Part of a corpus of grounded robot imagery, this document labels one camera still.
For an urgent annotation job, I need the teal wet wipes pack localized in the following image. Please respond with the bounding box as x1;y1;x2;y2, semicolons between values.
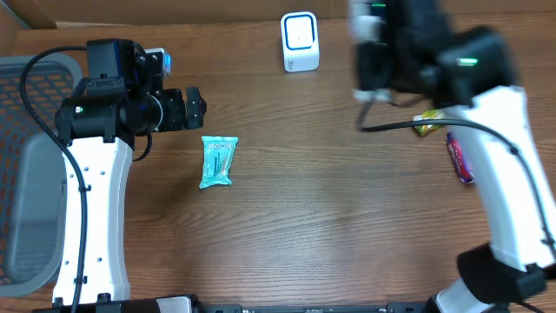
199;136;238;190

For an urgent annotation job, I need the white green cosmetic tube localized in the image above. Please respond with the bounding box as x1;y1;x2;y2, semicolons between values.
348;0;391;103

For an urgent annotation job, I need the green yellow snack pouch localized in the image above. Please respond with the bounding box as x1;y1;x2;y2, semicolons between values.
411;108;447;137

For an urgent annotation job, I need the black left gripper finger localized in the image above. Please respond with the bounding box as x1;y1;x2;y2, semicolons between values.
186;87;207;112
185;111;204;130

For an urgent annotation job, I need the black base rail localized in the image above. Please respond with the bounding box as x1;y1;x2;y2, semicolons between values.
32;294;435;313

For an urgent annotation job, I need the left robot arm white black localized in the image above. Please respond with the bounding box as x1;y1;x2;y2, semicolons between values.
53;39;207;310

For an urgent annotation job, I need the grey plastic mesh basket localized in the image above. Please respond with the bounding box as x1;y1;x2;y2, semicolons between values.
1;57;66;297

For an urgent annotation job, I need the purple sanitary pad pack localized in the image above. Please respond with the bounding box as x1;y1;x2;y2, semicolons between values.
446;132;474;183

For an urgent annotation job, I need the white barcode scanner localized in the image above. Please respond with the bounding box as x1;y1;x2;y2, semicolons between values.
281;11;320;73

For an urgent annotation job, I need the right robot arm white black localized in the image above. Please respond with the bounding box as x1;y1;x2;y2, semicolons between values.
348;1;555;312

